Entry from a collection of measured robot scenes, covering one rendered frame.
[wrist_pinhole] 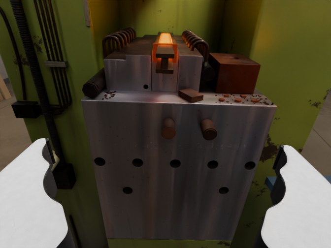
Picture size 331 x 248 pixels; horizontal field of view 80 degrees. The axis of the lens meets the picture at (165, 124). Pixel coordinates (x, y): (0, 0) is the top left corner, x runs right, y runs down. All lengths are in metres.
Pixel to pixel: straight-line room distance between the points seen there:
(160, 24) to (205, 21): 0.18
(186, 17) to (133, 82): 0.52
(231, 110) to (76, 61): 0.42
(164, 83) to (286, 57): 0.36
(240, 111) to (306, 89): 0.33
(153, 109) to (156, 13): 0.56
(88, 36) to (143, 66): 0.21
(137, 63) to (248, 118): 0.25
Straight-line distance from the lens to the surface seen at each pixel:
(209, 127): 0.38
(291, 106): 0.71
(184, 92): 0.40
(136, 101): 0.39
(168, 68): 0.33
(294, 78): 0.68
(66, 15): 0.60
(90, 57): 0.60
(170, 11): 0.89
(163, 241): 0.70
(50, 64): 0.63
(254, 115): 0.43
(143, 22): 0.90
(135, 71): 0.43
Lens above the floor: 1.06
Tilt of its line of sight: 29 degrees down
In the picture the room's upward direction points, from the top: 2 degrees clockwise
